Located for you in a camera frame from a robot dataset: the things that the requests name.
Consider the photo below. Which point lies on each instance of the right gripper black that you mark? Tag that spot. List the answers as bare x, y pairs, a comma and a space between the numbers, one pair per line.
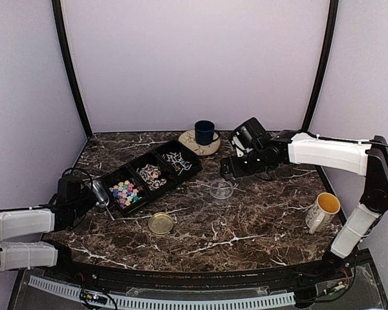
237, 169

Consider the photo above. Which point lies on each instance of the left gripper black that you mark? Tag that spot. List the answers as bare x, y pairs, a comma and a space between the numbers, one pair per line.
92, 199

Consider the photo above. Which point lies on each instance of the metal scoop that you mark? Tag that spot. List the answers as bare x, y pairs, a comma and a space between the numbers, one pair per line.
103, 199

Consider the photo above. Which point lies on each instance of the clear plastic jar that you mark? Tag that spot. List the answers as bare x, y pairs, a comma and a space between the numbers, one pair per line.
221, 191

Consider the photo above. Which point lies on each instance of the black three-compartment candy tray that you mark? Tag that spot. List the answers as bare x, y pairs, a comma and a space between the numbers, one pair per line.
151, 175

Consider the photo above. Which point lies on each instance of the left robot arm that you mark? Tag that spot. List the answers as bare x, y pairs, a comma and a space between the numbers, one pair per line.
20, 222

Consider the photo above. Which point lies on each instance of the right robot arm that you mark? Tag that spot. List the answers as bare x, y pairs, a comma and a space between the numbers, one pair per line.
367, 158

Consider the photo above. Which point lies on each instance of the dark blue mug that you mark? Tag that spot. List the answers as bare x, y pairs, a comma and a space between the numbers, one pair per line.
205, 133

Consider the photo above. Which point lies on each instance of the beige ceramic plate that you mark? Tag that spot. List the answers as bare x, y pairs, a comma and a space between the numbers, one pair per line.
187, 138

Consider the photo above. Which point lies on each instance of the gold jar lid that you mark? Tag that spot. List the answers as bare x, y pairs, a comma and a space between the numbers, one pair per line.
160, 223

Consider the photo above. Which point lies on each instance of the white mug yellow inside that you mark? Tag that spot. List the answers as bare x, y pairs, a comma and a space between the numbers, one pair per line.
322, 211

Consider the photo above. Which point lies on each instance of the left black frame post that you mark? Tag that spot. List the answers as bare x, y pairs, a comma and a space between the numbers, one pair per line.
69, 66

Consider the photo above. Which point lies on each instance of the black frame post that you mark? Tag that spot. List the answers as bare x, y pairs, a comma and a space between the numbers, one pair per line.
69, 66
322, 65

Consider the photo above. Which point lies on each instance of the white slotted cable duct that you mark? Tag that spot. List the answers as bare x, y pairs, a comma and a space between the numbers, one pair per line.
98, 299

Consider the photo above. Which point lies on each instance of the right black frame post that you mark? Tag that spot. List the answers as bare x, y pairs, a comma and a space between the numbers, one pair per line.
322, 65

